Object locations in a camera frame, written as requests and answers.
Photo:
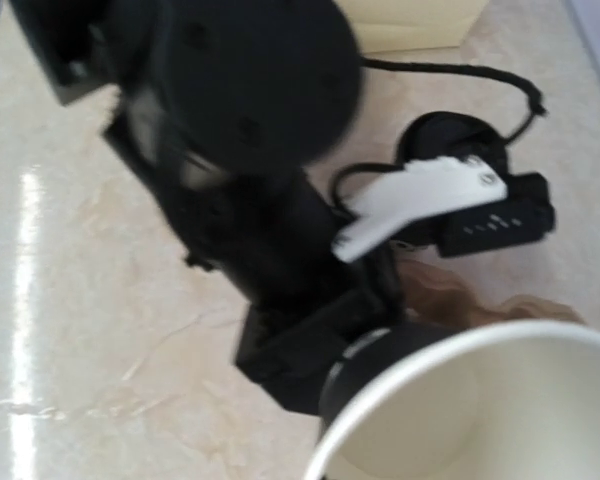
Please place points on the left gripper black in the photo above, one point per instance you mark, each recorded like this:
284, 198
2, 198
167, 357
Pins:
289, 355

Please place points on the stack of black lids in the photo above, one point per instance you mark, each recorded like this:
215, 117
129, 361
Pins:
452, 134

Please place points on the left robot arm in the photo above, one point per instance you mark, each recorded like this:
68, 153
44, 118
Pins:
221, 107

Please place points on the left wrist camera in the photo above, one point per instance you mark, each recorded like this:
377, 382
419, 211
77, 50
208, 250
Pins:
460, 206

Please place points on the beige paper bag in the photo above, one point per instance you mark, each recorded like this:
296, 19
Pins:
385, 26

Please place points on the brown pulp cup carrier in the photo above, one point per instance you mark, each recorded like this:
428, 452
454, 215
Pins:
442, 297

